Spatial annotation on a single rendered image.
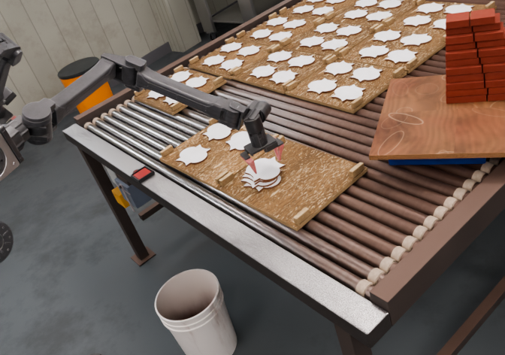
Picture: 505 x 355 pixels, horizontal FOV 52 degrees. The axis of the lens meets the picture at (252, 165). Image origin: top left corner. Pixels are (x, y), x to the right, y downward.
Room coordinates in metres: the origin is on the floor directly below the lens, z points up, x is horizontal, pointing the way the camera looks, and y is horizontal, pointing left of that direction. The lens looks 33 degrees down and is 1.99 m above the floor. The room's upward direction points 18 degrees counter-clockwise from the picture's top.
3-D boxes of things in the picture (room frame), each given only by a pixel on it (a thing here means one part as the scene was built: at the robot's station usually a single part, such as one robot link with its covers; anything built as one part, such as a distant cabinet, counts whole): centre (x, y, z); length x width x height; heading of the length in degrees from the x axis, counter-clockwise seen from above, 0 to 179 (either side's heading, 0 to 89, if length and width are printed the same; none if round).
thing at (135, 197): (2.04, 0.55, 0.77); 0.14 x 0.11 x 0.18; 30
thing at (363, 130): (2.06, -0.23, 0.90); 1.95 x 0.05 x 0.05; 30
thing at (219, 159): (1.86, 0.11, 0.93); 0.41 x 0.35 x 0.02; 32
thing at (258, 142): (1.52, -0.05, 1.12); 0.10 x 0.07 x 0.07; 108
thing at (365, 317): (1.73, 0.35, 0.89); 2.08 x 0.08 x 0.06; 30
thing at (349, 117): (2.09, -0.28, 0.90); 1.95 x 0.05 x 0.05; 30
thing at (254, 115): (1.52, -0.05, 1.18); 0.07 x 0.06 x 0.07; 148
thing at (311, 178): (1.50, -0.11, 0.93); 0.41 x 0.35 x 0.02; 31
